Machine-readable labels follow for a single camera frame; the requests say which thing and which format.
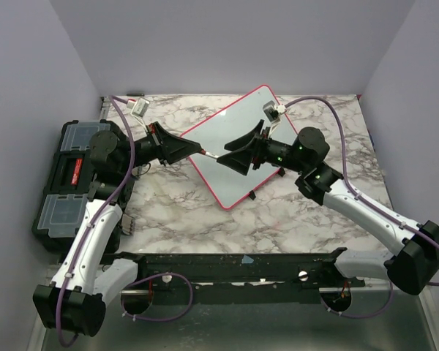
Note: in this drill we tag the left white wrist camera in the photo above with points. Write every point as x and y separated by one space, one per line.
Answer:
138 107

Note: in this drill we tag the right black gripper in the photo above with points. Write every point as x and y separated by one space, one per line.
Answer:
241 161

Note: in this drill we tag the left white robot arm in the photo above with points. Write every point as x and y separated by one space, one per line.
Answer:
76 298

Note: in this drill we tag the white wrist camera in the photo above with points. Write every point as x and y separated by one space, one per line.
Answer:
273 112
138 107

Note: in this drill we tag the black plastic toolbox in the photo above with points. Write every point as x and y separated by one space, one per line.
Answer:
72 181

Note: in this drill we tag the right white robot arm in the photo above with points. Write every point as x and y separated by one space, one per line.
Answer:
412 256

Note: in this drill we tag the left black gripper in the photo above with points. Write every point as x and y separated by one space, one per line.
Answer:
173 147

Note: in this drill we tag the white whiteboard marker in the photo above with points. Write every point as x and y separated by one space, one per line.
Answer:
209 154

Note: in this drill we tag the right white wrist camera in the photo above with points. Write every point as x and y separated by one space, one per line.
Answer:
273 112

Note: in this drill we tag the black mounting rail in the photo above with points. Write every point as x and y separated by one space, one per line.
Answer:
214 279

